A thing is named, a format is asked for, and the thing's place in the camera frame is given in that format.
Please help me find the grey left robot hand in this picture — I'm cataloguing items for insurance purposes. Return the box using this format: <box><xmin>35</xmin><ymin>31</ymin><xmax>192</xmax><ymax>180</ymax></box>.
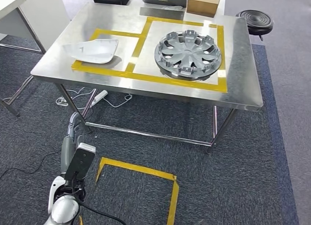
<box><xmin>60</xmin><ymin>111</ymin><xmax>85</xmax><ymax>176</ymax></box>

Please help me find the white curved plastic part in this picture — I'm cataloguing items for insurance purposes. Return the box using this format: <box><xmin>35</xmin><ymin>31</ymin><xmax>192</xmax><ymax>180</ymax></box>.
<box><xmin>63</xmin><ymin>38</ymin><xmax>119</xmax><ymax>65</ymax></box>

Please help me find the steel workbench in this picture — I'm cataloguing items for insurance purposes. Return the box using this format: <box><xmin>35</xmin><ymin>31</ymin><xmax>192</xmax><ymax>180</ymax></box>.
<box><xmin>31</xmin><ymin>1</ymin><xmax>264</xmax><ymax>154</ymax></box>

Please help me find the white power strip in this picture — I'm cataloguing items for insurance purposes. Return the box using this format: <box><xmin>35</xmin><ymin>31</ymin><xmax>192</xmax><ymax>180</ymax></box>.
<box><xmin>91</xmin><ymin>89</ymin><xmax>109</xmax><ymax>106</ymax></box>

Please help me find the yellow tape on steel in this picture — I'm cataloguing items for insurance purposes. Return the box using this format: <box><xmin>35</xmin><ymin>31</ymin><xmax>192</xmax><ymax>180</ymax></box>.
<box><xmin>71</xmin><ymin>17</ymin><xmax>228</xmax><ymax>94</ymax></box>

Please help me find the white partition panel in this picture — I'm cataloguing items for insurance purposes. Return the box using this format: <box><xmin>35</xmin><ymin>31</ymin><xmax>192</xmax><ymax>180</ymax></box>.
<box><xmin>19</xmin><ymin>0</ymin><xmax>71</xmax><ymax>52</ymax></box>

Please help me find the yellow tape outline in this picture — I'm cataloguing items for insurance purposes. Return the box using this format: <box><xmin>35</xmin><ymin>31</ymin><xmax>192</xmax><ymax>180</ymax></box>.
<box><xmin>94</xmin><ymin>156</ymin><xmax>180</xmax><ymax>225</ymax></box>

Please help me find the steel table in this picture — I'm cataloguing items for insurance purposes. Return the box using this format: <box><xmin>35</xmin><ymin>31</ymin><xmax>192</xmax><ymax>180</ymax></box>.
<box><xmin>0</xmin><ymin>0</ymin><xmax>47</xmax><ymax>118</ymax></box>

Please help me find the dark steel plate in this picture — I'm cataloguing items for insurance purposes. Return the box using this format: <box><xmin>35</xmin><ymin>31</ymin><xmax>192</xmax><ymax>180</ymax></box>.
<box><xmin>140</xmin><ymin>6</ymin><xmax>186</xmax><ymax>21</ymax></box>

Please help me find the grey plastic hubcap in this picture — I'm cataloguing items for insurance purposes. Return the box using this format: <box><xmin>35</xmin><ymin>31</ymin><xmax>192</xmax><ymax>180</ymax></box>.
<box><xmin>154</xmin><ymin>30</ymin><xmax>222</xmax><ymax>82</ymax></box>

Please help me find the brown cardboard box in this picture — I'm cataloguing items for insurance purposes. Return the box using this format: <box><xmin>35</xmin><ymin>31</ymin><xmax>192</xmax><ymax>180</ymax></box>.
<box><xmin>186</xmin><ymin>0</ymin><xmax>223</xmax><ymax>18</ymax></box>

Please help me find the white desk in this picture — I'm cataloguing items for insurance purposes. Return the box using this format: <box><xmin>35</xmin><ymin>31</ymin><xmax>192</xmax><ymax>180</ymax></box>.
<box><xmin>128</xmin><ymin>0</ymin><xmax>226</xmax><ymax>17</ymax></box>

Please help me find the black round stool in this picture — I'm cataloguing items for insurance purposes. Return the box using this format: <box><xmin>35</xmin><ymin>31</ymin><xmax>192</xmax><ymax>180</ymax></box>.
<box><xmin>236</xmin><ymin>9</ymin><xmax>274</xmax><ymax>42</ymax></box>

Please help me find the black floor cable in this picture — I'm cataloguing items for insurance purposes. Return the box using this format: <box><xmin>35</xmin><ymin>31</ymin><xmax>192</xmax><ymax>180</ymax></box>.
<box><xmin>0</xmin><ymin>149</ymin><xmax>62</xmax><ymax>180</ymax></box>

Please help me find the black camera cable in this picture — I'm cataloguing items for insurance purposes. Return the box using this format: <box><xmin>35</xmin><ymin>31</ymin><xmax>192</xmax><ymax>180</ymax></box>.
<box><xmin>72</xmin><ymin>191</ymin><xmax>128</xmax><ymax>225</ymax></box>

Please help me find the white cable bundle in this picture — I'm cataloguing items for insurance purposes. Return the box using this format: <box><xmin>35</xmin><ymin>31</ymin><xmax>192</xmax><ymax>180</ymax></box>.
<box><xmin>55</xmin><ymin>87</ymin><xmax>133</xmax><ymax>109</ymax></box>

